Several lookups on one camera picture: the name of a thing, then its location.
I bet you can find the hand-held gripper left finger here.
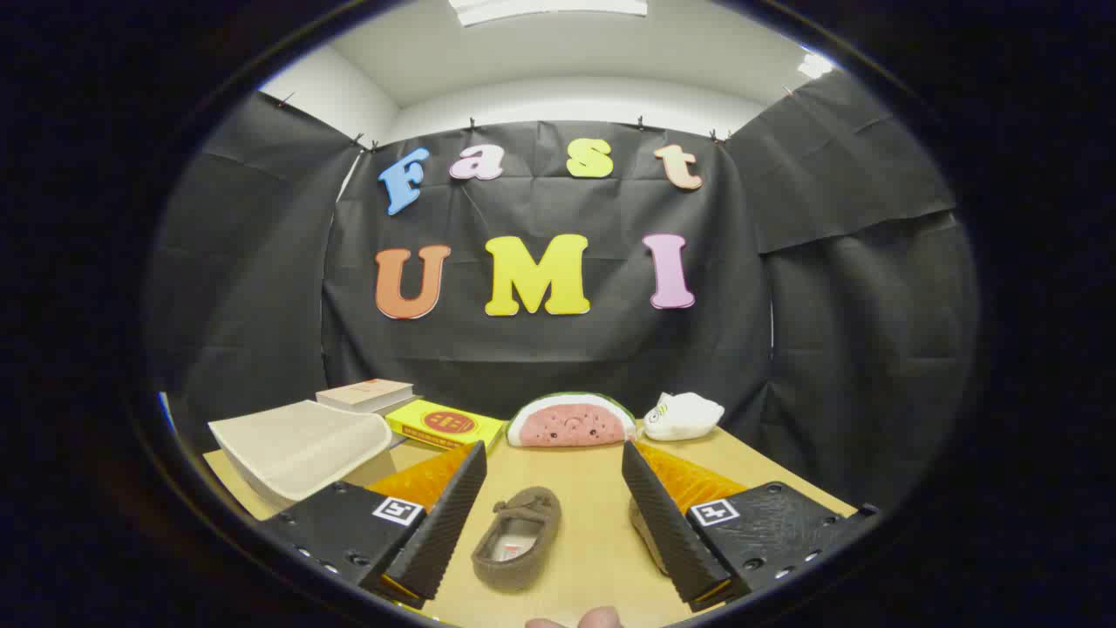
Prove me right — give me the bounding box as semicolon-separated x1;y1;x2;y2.
259;440;487;610

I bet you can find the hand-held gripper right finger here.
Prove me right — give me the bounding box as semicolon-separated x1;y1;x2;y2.
622;440;880;611

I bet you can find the brown fuzzy shoe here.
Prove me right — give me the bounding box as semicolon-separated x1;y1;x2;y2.
629;497;672;577
472;487;561;594

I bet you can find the beige fabric storage box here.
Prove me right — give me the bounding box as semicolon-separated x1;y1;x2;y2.
208;399;395;511

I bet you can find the yellow book with red circle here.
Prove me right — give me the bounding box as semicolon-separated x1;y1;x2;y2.
385;399;508;453

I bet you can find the white plush toy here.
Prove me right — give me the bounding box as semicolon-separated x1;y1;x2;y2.
643;392;725;441

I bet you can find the watermelon slice plush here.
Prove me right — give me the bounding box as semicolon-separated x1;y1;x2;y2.
507;392;638;448

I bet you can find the beige book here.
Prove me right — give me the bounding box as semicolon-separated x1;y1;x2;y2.
316;379;416;413

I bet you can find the black backdrop cloth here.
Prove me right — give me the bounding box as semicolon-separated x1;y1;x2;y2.
144;70;982;511

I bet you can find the long ceiling light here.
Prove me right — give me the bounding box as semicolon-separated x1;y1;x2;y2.
449;0;649;27

